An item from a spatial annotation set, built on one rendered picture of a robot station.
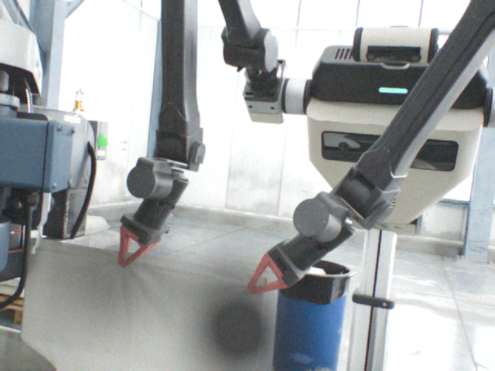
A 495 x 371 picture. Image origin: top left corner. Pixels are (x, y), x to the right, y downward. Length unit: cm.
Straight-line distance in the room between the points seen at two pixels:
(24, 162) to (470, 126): 88
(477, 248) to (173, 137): 775
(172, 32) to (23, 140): 32
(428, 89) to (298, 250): 31
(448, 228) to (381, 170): 812
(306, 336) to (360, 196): 237
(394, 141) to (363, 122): 40
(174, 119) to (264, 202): 834
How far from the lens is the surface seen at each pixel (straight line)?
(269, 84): 123
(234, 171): 937
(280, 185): 913
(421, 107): 77
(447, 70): 76
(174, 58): 88
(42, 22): 720
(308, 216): 76
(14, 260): 107
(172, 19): 87
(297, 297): 307
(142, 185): 87
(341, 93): 124
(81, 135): 118
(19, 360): 163
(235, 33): 110
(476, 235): 849
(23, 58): 72
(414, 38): 108
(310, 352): 317
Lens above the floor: 129
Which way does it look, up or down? 3 degrees down
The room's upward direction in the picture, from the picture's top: 6 degrees clockwise
